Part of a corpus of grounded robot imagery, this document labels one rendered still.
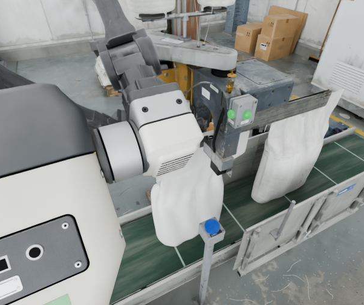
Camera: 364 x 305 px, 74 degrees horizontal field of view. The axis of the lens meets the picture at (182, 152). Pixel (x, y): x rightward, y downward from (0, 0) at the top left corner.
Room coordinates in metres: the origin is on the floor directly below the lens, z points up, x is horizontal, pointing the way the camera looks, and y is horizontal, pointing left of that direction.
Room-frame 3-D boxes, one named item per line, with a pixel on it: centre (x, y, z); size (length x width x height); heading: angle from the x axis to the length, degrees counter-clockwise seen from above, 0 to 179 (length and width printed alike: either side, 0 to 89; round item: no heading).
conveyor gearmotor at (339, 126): (1.87, -1.45, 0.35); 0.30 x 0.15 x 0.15; 116
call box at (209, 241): (0.54, -0.12, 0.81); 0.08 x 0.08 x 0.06; 26
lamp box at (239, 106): (0.69, -0.20, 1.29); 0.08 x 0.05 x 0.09; 116
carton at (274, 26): (5.04, -1.85, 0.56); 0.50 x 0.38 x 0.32; 108
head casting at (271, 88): (0.87, -0.23, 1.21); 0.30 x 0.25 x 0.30; 116
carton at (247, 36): (5.56, -1.51, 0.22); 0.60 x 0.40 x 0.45; 128
